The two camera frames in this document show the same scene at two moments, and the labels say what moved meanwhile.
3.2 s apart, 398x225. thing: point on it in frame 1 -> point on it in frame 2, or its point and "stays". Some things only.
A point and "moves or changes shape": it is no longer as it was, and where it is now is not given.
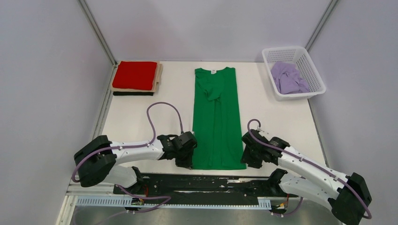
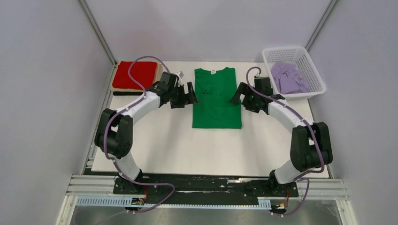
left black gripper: (188, 163) -> (188, 98)
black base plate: (185, 186) stays
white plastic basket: (293, 74) stays
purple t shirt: (287, 78) stays
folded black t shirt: (133, 93) stays
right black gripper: (247, 159) -> (243, 89)
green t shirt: (217, 120) moves or changes shape
